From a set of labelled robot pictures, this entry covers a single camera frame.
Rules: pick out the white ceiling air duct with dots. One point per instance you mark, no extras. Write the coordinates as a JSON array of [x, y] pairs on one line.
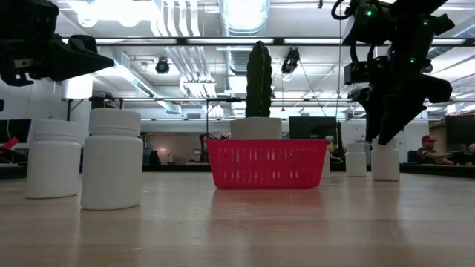
[[130, 79]]

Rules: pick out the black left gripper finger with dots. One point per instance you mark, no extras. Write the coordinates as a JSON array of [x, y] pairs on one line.
[[81, 70], [81, 52]]

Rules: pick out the silver round ventilation duct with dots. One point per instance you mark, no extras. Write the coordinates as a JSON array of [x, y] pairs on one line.
[[245, 16]]

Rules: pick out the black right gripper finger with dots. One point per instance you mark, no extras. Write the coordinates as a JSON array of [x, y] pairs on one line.
[[408, 107], [373, 111]]

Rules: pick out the white plastic pill bottle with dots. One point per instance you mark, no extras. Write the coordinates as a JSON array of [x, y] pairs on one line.
[[386, 163], [53, 163], [111, 167], [326, 165], [355, 161]]

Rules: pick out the tall green cactus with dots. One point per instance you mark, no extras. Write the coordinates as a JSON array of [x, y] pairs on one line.
[[258, 81]]

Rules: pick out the black ceiling-mounted camera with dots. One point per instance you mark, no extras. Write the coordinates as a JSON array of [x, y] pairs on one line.
[[428, 68], [290, 61], [162, 66]]

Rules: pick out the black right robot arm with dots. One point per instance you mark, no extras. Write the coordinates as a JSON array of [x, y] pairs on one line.
[[408, 11]]

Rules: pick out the red plastic slotted basket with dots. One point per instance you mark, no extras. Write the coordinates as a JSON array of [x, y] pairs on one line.
[[267, 167]]

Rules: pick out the black computer monitor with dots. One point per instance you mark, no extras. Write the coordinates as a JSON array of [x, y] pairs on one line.
[[15, 130], [313, 128], [460, 130]]

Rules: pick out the red flat object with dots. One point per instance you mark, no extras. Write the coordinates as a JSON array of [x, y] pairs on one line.
[[9, 144]]

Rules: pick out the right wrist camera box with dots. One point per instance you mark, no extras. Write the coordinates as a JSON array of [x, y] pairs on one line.
[[356, 73]]

